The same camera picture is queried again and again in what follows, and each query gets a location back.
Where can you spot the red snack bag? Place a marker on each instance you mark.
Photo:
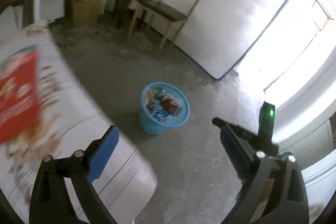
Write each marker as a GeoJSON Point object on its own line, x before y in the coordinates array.
{"type": "Point", "coordinates": [20, 106]}

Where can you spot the wooden chair dark seat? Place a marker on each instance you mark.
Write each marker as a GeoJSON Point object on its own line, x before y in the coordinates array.
{"type": "Point", "coordinates": [167, 13]}

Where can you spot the cardboard box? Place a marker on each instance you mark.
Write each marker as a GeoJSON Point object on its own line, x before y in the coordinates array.
{"type": "Point", "coordinates": [86, 13]}

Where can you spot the red tin can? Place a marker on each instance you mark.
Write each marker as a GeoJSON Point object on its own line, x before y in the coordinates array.
{"type": "Point", "coordinates": [171, 107]}

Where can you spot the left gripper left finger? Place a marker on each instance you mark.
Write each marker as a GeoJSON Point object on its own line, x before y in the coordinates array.
{"type": "Point", "coordinates": [50, 201]}

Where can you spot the blue white snack wrapper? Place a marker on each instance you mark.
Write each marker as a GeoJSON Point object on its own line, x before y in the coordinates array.
{"type": "Point", "coordinates": [157, 111]}

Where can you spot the blue plastic trash basket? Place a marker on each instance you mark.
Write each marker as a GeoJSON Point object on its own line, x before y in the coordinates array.
{"type": "Point", "coordinates": [157, 92]}

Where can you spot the white cabinet box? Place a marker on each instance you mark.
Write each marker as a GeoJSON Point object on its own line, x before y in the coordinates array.
{"type": "Point", "coordinates": [52, 10]}

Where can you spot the floral tablecloth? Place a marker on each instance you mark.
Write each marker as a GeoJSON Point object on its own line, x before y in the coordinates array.
{"type": "Point", "coordinates": [70, 122]}

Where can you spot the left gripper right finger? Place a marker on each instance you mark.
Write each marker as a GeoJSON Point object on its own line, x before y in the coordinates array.
{"type": "Point", "coordinates": [274, 189]}

